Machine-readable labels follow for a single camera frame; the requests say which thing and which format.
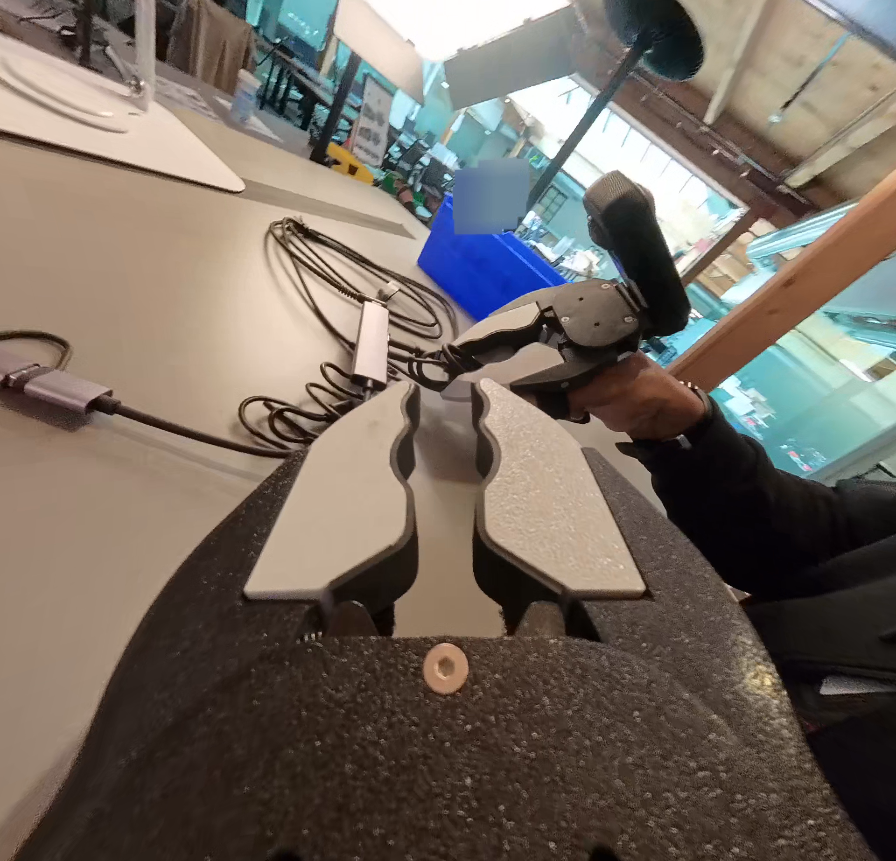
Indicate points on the person's right hand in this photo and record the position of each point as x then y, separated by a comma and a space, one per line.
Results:
644, 399

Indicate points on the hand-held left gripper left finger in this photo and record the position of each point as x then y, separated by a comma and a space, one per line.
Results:
336, 497

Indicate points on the white stand with poles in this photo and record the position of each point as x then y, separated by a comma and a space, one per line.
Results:
140, 140

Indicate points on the wristwatch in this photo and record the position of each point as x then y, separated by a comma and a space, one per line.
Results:
702, 402

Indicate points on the translucent bottle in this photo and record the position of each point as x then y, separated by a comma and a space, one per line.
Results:
245, 98

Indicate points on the person's black clothing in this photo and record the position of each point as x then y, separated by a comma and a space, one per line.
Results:
840, 630

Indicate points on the grey USB adapter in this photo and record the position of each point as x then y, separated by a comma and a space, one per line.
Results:
63, 388

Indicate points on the yellow plastic object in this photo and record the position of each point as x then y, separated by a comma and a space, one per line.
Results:
346, 161

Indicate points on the grey slim USB hub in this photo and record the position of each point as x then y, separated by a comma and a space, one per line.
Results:
371, 343

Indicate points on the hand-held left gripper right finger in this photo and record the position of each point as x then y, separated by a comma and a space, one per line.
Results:
553, 504

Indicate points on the wooden beam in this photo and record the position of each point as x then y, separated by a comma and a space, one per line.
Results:
791, 287

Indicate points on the blue plastic bin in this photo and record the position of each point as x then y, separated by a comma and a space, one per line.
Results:
483, 273

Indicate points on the black round pedestal stand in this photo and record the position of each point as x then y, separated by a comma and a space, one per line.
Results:
651, 21

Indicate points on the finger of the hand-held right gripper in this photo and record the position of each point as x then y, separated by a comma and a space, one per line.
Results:
504, 322
518, 364

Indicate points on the standing sign board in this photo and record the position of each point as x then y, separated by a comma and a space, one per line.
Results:
371, 122

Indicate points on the beige jacket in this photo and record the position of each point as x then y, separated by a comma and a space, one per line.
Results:
210, 42

